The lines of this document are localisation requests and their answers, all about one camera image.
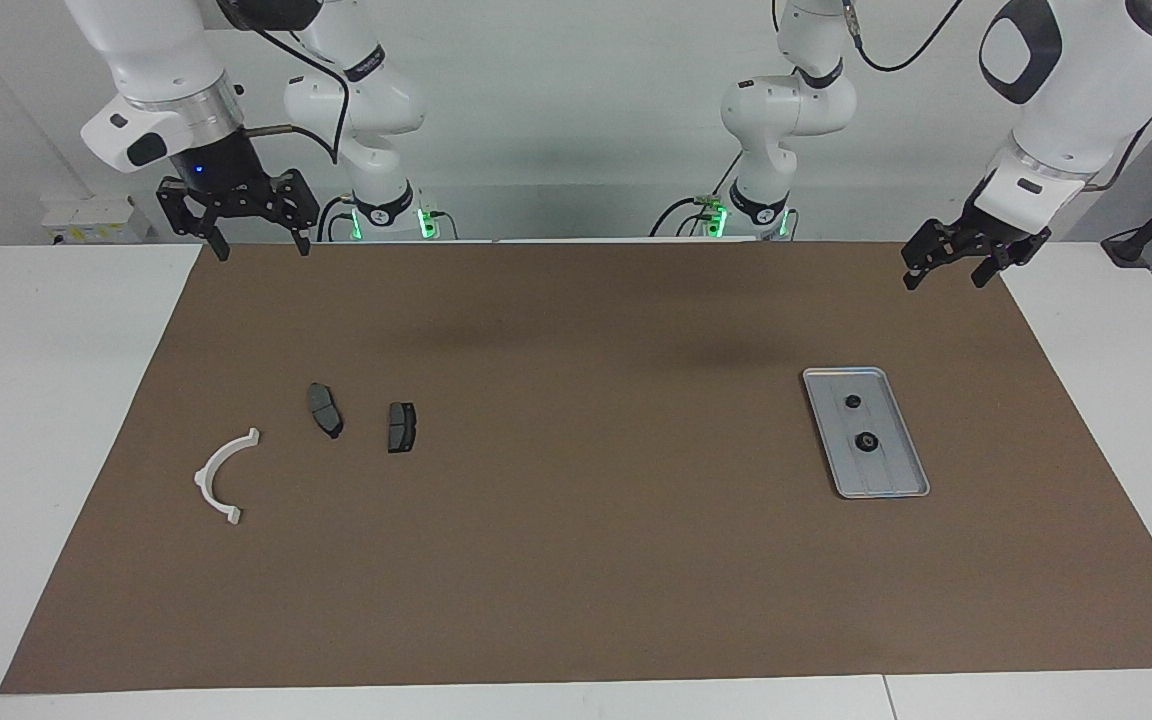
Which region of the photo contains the silver ribbed metal tray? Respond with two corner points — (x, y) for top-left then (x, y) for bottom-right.
(802, 366), (931, 500)

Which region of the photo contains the black base cable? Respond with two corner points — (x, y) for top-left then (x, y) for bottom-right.
(649, 148), (745, 239)
(318, 194), (358, 244)

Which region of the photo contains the white semicircular plastic bracket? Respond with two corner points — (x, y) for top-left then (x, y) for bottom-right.
(193, 427), (262, 526)

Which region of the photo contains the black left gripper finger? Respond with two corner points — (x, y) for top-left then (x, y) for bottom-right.
(971, 247), (1023, 290)
(901, 221), (958, 292)

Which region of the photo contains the white wall socket box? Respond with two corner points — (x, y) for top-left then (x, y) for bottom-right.
(41, 196), (153, 247)

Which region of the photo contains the rectangular dark grey brake pad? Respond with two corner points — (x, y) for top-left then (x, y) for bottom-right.
(387, 402), (419, 455)

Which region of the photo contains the brown paper table mat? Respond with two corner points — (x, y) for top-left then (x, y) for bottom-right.
(0, 240), (1152, 695)

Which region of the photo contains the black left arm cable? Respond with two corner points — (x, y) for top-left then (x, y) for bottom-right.
(841, 0), (1152, 193)

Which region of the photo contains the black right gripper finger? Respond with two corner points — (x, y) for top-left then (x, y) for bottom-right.
(156, 181), (235, 264)
(255, 167), (322, 259)

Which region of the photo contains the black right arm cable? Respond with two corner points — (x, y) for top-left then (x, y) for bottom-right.
(226, 12), (348, 167)

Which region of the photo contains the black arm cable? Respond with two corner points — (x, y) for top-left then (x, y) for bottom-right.
(841, 0), (1152, 193)
(226, 12), (348, 167)

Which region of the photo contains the angled dark grey brake pad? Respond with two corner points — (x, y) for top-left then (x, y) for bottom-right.
(308, 382), (345, 440)

